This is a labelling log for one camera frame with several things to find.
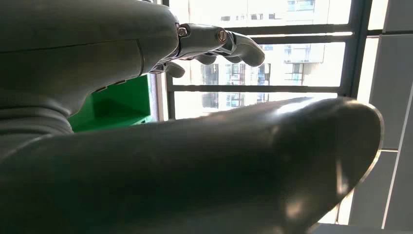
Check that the pale building outside window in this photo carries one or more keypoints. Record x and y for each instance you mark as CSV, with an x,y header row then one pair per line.
x,y
306,55

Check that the green plastic crate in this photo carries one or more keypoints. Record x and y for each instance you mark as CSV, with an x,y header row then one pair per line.
x,y
119,106

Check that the dark window frame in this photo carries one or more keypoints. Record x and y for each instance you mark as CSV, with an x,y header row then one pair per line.
x,y
258,88

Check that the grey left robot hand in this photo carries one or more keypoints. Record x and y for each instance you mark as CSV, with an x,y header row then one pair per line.
x,y
80,48

